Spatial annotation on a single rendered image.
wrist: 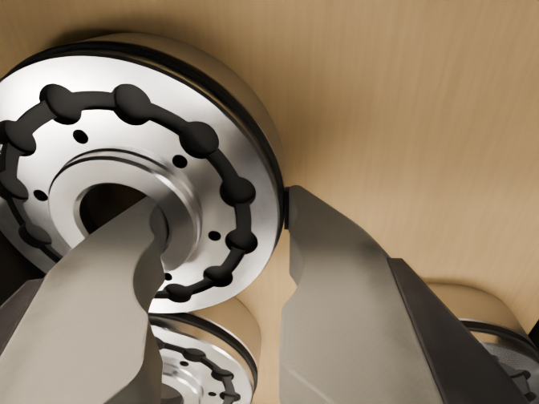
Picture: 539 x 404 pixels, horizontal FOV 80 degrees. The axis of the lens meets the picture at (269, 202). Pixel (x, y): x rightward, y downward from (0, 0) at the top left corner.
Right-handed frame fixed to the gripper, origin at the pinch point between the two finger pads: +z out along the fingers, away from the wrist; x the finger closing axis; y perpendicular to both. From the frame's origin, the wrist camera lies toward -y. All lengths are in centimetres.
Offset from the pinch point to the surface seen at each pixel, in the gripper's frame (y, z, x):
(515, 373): 9.1, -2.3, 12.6
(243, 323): 8.4, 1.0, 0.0
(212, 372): 9.9, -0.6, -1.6
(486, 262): 4.8, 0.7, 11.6
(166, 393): 12.6, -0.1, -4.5
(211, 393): 11.8, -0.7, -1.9
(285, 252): 4.5, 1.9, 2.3
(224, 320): 7.4, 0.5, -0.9
